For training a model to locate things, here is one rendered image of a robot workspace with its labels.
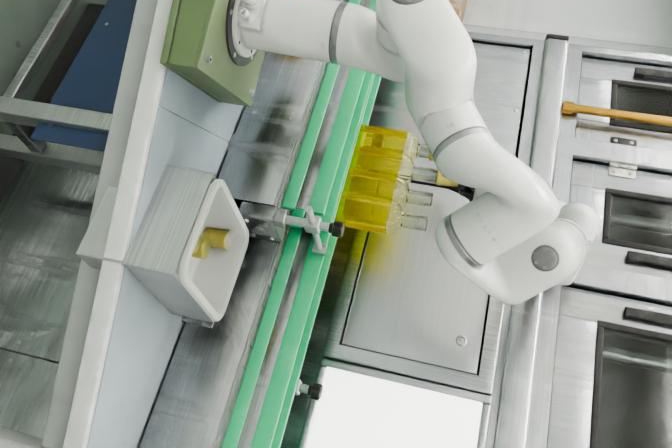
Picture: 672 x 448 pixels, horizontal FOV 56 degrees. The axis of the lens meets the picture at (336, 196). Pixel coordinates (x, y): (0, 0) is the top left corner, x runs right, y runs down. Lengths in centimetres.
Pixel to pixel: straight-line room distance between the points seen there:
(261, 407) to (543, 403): 55
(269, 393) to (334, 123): 51
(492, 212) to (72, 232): 107
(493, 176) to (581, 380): 66
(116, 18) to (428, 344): 99
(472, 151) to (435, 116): 8
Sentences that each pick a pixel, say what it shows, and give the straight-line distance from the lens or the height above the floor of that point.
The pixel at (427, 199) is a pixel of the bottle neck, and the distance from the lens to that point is 129.
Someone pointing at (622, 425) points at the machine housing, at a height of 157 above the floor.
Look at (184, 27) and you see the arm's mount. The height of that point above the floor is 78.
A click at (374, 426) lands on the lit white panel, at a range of 129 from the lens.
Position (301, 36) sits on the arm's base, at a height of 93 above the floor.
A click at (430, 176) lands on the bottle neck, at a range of 132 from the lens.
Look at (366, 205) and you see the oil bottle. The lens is 127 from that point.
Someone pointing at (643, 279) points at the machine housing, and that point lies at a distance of 148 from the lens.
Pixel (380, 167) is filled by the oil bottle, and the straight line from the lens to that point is 131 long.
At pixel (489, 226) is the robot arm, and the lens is 87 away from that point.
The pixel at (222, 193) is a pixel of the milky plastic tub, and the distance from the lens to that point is 102.
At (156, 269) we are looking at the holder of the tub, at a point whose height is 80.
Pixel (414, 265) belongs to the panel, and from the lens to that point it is 138.
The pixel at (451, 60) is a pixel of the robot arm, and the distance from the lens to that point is 84.
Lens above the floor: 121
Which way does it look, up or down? 11 degrees down
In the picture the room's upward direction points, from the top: 100 degrees clockwise
